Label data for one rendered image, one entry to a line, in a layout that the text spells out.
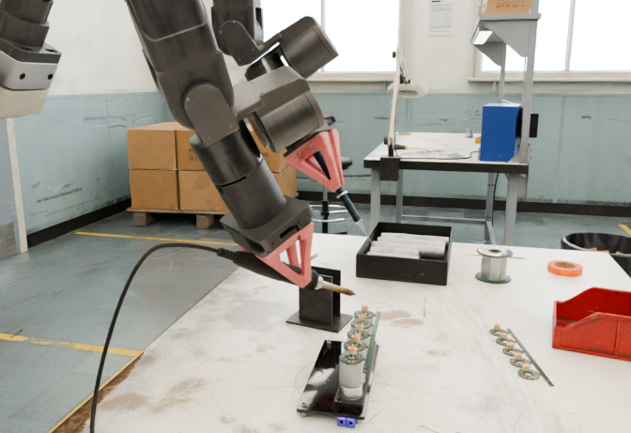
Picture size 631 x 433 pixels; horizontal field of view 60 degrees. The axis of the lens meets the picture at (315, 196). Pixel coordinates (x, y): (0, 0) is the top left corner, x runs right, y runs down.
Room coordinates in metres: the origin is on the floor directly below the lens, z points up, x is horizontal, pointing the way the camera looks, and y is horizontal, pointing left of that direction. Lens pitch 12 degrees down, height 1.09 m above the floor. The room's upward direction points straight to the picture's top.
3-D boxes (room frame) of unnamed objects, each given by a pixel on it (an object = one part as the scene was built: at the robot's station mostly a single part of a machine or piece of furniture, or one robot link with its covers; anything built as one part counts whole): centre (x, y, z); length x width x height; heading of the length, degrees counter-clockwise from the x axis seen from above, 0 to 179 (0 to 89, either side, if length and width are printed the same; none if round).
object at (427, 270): (1.03, -0.18, 0.77); 0.24 x 0.16 x 0.04; 164
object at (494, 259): (0.93, -0.32, 0.78); 0.06 x 0.06 x 0.05
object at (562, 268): (0.97, -0.46, 0.76); 0.06 x 0.06 x 0.01
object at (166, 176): (4.41, 0.80, 0.38); 1.20 x 0.80 x 0.73; 82
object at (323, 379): (0.59, -0.03, 0.76); 0.16 x 0.07 x 0.01; 168
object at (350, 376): (0.53, -0.04, 0.79); 0.02 x 0.02 x 0.05
